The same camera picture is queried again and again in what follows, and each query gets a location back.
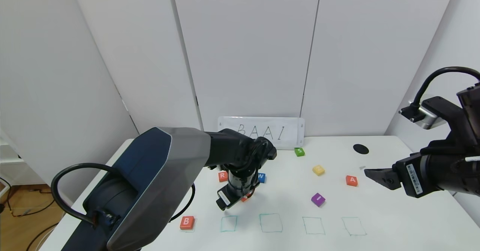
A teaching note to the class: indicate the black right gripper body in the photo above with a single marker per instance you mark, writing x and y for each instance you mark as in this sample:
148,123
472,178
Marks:
411,177

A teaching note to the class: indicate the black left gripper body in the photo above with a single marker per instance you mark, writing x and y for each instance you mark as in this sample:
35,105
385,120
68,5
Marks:
224,199

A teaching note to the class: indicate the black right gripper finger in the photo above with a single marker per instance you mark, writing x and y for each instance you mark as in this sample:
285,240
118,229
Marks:
386,177

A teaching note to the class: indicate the orange A letter block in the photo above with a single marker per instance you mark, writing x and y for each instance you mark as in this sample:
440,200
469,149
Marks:
247,197
351,180

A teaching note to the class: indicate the orange B letter block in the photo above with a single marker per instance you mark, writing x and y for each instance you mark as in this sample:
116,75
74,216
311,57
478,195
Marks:
187,222

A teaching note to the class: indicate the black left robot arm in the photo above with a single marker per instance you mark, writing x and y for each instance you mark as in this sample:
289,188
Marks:
157,176

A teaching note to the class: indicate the white BAAI sign board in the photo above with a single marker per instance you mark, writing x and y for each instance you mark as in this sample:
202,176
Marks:
290,131

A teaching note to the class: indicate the orange R letter block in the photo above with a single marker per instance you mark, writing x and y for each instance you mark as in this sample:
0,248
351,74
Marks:
222,176

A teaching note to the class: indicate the black round table grommet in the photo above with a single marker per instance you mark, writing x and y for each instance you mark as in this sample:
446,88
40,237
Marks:
360,149

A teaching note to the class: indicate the blue W letter block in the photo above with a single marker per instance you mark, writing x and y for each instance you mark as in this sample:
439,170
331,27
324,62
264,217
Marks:
262,177

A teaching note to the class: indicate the yellow letter block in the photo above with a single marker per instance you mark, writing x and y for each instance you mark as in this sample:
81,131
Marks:
318,170

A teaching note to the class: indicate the purple I letter block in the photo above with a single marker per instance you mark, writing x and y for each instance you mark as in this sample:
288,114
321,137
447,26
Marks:
318,199

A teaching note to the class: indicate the green S letter block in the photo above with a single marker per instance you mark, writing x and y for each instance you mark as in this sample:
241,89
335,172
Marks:
299,151

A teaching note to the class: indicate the white side shelf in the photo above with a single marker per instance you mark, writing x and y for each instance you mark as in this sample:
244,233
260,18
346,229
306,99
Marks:
7,168

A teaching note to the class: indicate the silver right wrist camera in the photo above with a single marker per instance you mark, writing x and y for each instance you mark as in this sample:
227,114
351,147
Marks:
425,114

